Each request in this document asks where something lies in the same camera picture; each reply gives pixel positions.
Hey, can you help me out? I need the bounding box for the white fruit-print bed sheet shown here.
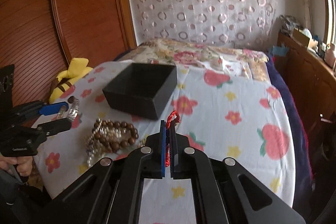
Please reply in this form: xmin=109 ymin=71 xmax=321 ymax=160
xmin=35 ymin=62 xmax=303 ymax=223

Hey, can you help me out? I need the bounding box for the wooden headboard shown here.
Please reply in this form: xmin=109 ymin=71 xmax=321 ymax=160
xmin=1 ymin=0 xmax=136 ymax=105

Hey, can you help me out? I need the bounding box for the jade bangle with red cord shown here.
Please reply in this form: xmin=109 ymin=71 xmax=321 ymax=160
xmin=165 ymin=110 xmax=181 ymax=167

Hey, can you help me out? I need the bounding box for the sheer circle-pattern curtain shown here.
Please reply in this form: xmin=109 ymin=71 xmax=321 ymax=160
xmin=130 ymin=0 xmax=277 ymax=51

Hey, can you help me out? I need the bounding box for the wooden side cabinet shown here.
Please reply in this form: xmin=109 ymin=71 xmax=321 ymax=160
xmin=277 ymin=32 xmax=335 ymax=159

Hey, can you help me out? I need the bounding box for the black cardboard jewelry box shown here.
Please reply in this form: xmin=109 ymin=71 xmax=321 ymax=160
xmin=102 ymin=63 xmax=177 ymax=121

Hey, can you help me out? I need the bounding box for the brown wooden bead bracelet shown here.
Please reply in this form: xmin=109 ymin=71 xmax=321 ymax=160
xmin=92 ymin=118 xmax=140 ymax=153

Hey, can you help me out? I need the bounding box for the floral quilt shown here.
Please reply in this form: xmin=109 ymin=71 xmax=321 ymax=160
xmin=120 ymin=39 xmax=270 ymax=83

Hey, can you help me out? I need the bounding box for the person's left hand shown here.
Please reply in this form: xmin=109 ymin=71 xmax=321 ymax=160
xmin=0 ymin=156 xmax=33 ymax=177

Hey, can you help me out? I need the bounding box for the cardboard box on cabinet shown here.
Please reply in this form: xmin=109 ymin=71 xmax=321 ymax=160
xmin=292 ymin=29 xmax=318 ymax=49

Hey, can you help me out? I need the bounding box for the yellow striped plush toy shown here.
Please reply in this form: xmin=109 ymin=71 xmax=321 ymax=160
xmin=49 ymin=58 xmax=93 ymax=103

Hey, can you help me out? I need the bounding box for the dark blue blanket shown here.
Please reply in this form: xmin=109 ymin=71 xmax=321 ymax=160
xmin=266 ymin=53 xmax=312 ymax=217

